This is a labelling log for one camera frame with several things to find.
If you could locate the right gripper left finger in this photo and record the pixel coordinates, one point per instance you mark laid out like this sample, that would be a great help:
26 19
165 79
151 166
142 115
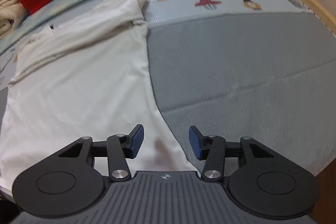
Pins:
121 147

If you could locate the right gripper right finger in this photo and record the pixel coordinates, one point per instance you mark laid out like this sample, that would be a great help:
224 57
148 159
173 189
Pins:
212 150

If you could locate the white t-shirt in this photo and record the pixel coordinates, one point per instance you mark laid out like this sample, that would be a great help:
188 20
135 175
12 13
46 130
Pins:
87 77

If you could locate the deer print bed sheet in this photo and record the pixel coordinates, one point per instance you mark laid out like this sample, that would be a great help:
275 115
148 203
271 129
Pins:
157 13

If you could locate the cream folded blanket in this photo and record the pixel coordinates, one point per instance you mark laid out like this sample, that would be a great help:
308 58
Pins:
12 14

